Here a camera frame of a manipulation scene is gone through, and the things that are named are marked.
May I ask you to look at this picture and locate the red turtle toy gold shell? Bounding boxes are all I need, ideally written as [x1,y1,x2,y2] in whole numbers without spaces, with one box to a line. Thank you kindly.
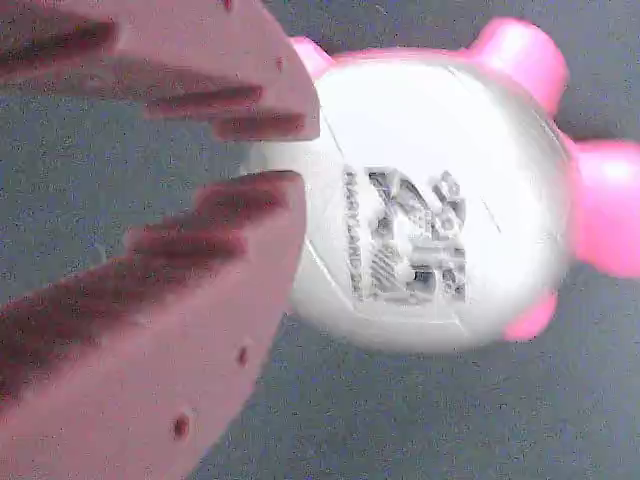
[244,17,640,356]

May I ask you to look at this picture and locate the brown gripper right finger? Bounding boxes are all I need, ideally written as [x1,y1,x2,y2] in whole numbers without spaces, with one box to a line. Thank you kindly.
[0,0,322,144]

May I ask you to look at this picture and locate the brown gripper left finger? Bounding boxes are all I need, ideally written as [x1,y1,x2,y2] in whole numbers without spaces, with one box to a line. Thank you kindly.
[0,169,307,480]

